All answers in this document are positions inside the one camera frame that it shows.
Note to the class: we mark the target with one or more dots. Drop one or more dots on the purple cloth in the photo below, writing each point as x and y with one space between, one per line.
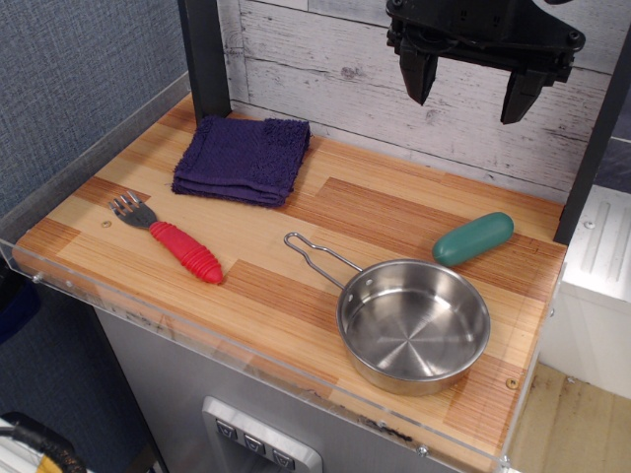
249 161

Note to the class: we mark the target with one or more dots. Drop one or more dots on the yellow and black object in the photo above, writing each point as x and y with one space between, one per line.
27 450

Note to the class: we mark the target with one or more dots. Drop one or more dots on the green plastic capsule toy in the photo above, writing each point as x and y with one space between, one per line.
473 238

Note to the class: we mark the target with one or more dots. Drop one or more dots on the white metal side unit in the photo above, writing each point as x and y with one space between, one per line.
587 333

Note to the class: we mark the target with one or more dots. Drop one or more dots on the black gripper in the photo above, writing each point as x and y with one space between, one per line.
499 34

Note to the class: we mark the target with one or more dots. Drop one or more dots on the clear acrylic guard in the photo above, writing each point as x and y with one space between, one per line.
381 180

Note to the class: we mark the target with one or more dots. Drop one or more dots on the grey dispenser button panel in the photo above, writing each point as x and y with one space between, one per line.
251 445

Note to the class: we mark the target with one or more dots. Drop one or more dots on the dark grey right post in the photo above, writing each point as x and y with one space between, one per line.
606 120

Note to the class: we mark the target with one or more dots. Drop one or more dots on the fork with red handle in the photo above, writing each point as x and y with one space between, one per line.
195 257

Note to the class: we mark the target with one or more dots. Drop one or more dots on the small metal pot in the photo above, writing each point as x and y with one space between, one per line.
411 327

